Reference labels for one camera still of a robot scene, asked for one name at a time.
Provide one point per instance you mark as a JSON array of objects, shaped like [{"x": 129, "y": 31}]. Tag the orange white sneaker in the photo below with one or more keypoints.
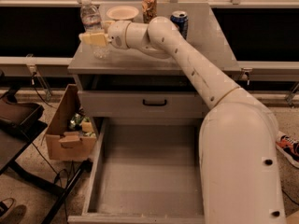
[{"x": 289, "y": 147}]

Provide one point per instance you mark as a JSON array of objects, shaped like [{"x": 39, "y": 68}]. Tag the white paper bowl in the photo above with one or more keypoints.
[{"x": 126, "y": 13}]

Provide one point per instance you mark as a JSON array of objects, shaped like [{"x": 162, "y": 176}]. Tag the cardboard box with items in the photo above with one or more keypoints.
[{"x": 63, "y": 144}]

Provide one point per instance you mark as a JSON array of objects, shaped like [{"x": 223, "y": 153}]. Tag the black table stand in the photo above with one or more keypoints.
[{"x": 20, "y": 126}]

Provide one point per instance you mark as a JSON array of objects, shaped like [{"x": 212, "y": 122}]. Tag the blue Pepsi can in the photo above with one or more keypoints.
[{"x": 180, "y": 19}]

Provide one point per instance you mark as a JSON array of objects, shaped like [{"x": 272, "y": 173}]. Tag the dark shoe bottom left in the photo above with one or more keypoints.
[{"x": 6, "y": 207}]

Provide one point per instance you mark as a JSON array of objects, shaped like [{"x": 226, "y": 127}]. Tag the closed drawer with black handle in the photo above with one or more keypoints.
[{"x": 133, "y": 104}]

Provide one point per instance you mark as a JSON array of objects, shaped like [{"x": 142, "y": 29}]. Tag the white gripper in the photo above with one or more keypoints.
[{"x": 117, "y": 34}]

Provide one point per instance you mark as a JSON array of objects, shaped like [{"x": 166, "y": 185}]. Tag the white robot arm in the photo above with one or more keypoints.
[{"x": 237, "y": 140}]

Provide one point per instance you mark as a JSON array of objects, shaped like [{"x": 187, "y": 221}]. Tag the clear plastic water bottle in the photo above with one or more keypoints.
[{"x": 92, "y": 22}]

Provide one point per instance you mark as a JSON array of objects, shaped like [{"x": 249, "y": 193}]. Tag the open grey middle drawer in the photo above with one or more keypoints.
[{"x": 144, "y": 174}]

